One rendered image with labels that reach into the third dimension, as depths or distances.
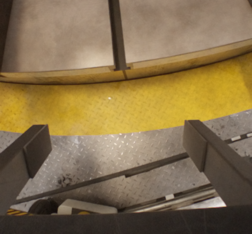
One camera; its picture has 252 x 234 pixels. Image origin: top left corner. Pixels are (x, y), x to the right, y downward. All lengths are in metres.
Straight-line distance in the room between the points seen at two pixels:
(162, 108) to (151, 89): 0.11
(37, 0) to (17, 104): 0.57
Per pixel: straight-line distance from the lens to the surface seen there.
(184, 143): 0.17
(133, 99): 0.94
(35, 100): 1.11
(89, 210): 0.91
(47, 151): 0.17
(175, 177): 0.97
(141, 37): 0.70
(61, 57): 0.73
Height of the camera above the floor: 0.93
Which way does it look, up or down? 82 degrees down
